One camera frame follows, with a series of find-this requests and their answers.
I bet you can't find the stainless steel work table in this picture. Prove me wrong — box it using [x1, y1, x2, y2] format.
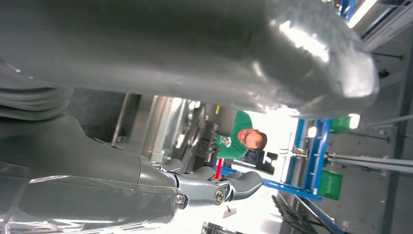
[110, 94, 207, 172]

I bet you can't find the black ribbed box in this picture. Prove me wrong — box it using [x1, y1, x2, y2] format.
[203, 121, 220, 141]
[197, 138, 216, 159]

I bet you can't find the small red pole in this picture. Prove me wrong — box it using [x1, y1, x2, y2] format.
[214, 158, 224, 180]

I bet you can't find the grey robot body shell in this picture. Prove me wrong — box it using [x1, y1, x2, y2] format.
[0, 0, 381, 119]

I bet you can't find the person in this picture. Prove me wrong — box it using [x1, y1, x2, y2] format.
[215, 110, 268, 162]

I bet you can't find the blue metal storage rack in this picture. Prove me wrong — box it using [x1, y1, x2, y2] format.
[223, 118, 343, 234]

